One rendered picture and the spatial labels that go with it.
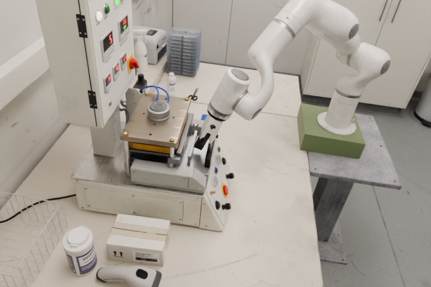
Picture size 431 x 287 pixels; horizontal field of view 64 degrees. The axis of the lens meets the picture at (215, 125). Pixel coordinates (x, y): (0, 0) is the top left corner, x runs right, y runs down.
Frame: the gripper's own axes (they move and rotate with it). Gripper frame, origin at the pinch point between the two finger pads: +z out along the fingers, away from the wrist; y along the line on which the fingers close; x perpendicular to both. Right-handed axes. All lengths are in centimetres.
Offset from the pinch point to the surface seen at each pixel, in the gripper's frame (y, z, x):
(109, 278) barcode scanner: -42, 28, 11
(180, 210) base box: -17.0, 17.3, -2.8
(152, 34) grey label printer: 103, 20, 41
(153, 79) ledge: 79, 33, 29
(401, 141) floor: 164, 40, -187
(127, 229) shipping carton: -28.1, 22.4, 11.6
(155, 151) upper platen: -10.3, 2.3, 13.7
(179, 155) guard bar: -11.8, -1.4, 6.1
